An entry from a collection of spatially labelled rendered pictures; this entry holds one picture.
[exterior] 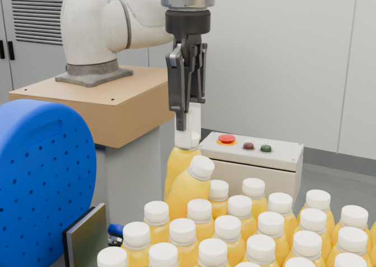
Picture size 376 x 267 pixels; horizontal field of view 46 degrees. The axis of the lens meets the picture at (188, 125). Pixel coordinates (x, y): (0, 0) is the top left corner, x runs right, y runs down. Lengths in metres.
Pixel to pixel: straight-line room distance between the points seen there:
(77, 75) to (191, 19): 0.71
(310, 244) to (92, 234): 0.35
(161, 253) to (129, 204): 0.85
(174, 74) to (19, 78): 2.42
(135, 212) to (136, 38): 0.56
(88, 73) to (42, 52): 1.54
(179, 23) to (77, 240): 0.38
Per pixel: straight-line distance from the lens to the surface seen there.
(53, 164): 0.77
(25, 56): 3.00
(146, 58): 2.38
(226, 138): 0.90
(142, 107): 1.22
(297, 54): 3.36
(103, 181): 1.33
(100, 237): 0.80
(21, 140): 0.70
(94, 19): 1.33
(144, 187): 1.50
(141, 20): 1.36
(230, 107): 3.64
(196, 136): 0.79
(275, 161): 0.85
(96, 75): 1.35
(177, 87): 0.71
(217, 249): 0.62
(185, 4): 0.70
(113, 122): 1.14
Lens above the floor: 1.43
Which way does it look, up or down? 19 degrees down
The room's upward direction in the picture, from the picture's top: straight up
